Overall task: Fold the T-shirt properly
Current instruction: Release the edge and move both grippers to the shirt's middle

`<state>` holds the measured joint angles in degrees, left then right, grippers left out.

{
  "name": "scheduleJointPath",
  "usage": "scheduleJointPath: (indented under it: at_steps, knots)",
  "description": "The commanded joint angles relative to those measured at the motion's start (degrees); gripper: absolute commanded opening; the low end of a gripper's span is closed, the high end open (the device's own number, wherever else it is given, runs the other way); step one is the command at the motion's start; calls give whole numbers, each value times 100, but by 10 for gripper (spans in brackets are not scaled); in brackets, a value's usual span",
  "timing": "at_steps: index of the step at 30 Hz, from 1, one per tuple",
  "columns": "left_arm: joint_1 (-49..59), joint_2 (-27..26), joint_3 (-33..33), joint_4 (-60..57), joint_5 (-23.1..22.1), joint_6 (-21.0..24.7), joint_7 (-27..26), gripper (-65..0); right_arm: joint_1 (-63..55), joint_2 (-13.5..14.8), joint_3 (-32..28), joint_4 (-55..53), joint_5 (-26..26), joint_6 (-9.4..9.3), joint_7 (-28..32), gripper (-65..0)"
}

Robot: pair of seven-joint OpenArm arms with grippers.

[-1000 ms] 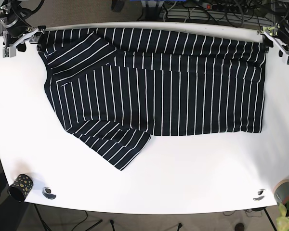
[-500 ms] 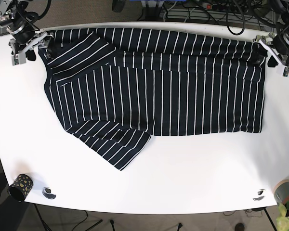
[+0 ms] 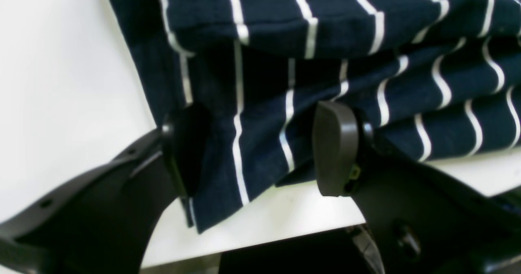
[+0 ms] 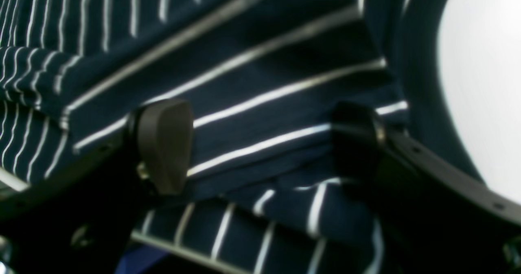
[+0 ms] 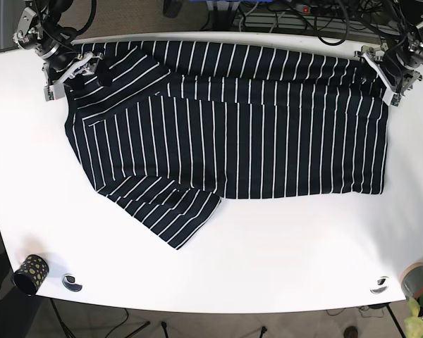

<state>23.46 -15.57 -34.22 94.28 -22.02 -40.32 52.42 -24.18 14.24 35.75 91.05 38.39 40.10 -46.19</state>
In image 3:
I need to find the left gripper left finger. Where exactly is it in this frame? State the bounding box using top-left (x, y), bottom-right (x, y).
top-left (0, 105), bottom-right (209, 274)

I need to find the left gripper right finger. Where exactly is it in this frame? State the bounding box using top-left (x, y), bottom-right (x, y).
top-left (314, 101), bottom-right (521, 274)

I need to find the navy white-striped T-shirt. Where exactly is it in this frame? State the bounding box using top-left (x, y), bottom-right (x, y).
top-left (109, 0), bottom-right (521, 233)

